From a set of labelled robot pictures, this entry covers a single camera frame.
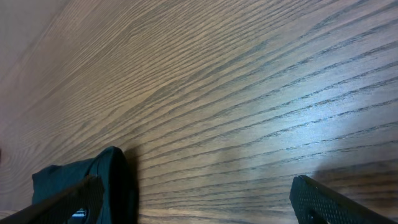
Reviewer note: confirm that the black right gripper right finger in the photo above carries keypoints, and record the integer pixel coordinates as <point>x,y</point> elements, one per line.
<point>315,203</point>

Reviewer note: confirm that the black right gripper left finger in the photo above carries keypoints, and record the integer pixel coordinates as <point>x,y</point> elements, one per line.
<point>81,203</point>

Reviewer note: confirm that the black t-shirt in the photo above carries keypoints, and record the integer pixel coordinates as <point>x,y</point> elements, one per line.
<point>120,188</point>

